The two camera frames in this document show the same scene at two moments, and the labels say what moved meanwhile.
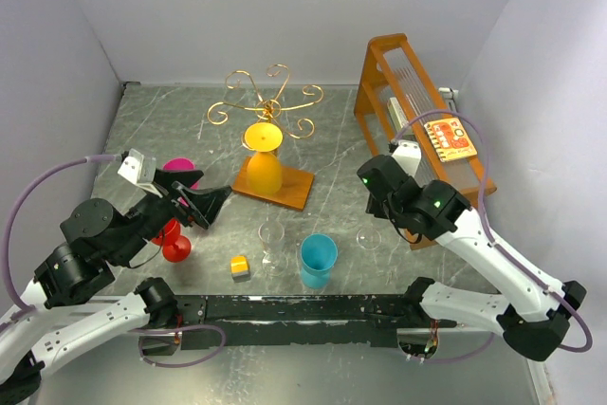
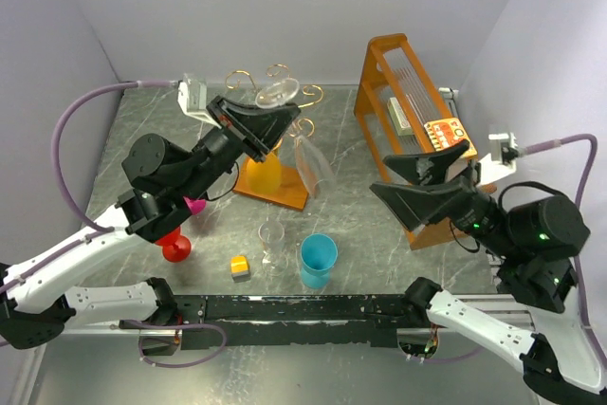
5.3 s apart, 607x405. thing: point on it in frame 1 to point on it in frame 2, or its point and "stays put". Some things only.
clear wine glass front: [271, 233] stays put
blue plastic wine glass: [319, 252] stays put
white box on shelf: [397, 117] stays put
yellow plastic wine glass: [265, 163] stays put
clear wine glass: [368, 238] to [315, 170]
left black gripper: [205, 204] to [258, 129]
